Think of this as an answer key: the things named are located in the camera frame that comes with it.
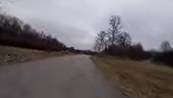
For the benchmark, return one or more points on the dark bare wood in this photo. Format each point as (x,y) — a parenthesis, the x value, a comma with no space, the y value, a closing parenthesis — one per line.
(16,34)

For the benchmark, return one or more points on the dry grass verge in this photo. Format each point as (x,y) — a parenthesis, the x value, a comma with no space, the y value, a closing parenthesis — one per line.
(2,54)

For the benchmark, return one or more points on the grey asphalt path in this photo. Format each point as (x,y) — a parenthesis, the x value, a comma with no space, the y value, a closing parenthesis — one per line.
(68,82)

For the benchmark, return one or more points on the dry grass field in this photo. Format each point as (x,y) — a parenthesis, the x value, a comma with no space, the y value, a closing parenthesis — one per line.
(146,82)

